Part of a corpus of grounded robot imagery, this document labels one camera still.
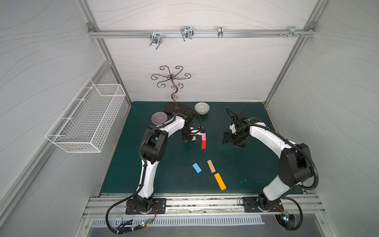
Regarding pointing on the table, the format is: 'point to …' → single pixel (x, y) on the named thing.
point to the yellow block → (220, 181)
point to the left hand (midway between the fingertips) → (189, 136)
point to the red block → (204, 145)
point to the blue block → (197, 168)
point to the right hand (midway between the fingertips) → (228, 142)
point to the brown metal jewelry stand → (171, 80)
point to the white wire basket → (85, 124)
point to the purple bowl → (159, 118)
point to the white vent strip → (138, 221)
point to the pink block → (204, 137)
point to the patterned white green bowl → (202, 108)
